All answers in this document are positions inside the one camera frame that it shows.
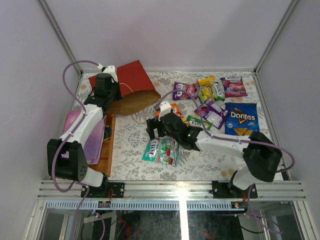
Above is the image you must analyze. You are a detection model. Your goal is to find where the yellow snack bag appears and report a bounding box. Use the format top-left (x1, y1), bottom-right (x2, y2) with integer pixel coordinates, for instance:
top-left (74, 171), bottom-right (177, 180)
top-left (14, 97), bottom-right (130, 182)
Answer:
top-left (197, 75), bottom-right (216, 87)

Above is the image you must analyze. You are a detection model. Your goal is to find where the purple pink cloth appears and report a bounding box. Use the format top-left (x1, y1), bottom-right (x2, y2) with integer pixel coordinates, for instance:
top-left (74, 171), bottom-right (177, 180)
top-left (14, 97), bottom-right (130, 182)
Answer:
top-left (60, 104), bottom-right (105, 165)

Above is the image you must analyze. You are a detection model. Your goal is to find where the wooden tray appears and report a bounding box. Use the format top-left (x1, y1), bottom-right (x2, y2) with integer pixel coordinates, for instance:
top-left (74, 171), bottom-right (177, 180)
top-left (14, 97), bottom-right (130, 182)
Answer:
top-left (88, 113), bottom-right (116, 177)

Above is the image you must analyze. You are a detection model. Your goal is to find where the yellow green candy bag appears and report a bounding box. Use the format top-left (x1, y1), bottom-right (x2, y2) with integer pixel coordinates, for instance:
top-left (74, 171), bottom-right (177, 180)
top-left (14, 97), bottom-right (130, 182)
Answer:
top-left (186, 115), bottom-right (213, 130)

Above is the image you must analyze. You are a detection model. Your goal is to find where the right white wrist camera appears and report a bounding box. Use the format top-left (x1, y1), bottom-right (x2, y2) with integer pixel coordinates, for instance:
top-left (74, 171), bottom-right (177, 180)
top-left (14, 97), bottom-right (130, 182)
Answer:
top-left (155, 101), bottom-right (172, 119)

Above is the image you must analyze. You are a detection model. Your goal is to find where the teal candy bag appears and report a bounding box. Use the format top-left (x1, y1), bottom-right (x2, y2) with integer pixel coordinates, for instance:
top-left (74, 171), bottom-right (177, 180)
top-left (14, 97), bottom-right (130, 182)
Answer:
top-left (142, 137), bottom-right (180, 167)

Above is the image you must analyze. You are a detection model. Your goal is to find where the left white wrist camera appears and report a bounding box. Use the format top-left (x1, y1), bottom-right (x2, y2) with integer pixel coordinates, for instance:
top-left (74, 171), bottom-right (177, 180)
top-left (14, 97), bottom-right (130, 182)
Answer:
top-left (97, 63), bottom-right (119, 83)

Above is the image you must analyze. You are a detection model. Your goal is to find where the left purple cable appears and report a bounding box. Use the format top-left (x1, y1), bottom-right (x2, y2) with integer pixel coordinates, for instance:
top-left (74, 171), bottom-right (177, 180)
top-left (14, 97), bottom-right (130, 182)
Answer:
top-left (51, 59), bottom-right (106, 240)

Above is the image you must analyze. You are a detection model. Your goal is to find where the orange candy bag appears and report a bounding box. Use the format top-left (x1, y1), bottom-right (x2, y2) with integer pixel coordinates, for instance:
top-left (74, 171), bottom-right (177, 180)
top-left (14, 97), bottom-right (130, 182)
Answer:
top-left (154, 102), bottom-right (190, 126)

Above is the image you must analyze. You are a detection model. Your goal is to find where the blue silver chips bag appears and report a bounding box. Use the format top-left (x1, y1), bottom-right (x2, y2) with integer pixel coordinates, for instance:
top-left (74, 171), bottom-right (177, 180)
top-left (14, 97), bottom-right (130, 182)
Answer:
top-left (225, 102), bottom-right (260, 136)

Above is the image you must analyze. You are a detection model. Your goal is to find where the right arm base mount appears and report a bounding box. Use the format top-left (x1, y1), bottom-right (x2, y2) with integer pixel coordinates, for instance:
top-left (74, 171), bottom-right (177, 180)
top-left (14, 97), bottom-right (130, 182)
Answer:
top-left (209, 180), bottom-right (258, 199)

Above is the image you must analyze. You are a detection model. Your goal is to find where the red paper bag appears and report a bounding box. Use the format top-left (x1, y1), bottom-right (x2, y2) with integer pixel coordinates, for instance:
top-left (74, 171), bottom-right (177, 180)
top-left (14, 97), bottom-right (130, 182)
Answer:
top-left (88, 59), bottom-right (161, 123)

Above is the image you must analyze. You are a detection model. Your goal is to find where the purple candy bag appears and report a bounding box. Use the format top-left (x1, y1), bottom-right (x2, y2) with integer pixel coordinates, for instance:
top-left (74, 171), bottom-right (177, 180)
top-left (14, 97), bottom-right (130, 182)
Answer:
top-left (194, 98), bottom-right (231, 130)
top-left (172, 82), bottom-right (200, 101)
top-left (220, 76), bottom-right (248, 98)

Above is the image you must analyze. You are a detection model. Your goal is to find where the aluminium front rail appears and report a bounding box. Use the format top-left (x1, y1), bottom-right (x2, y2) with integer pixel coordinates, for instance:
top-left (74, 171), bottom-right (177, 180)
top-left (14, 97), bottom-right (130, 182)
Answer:
top-left (37, 180), bottom-right (306, 201)

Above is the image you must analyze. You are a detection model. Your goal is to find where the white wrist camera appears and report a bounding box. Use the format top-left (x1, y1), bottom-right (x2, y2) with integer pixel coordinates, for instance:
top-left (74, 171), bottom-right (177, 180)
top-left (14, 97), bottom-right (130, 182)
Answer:
top-left (97, 63), bottom-right (119, 83)
top-left (155, 101), bottom-right (172, 119)

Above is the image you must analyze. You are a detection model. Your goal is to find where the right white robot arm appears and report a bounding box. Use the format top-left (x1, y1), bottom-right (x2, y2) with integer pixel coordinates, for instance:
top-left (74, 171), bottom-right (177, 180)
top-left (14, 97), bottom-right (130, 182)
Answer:
top-left (146, 112), bottom-right (283, 198)

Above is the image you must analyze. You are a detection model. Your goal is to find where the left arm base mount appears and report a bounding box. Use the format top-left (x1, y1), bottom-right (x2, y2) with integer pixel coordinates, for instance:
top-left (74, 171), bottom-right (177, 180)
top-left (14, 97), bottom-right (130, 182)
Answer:
top-left (86, 182), bottom-right (125, 199)

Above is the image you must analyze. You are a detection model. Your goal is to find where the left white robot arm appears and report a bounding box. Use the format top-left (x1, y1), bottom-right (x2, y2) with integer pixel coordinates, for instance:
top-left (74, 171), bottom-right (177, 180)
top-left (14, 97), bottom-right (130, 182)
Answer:
top-left (47, 72), bottom-right (122, 198)

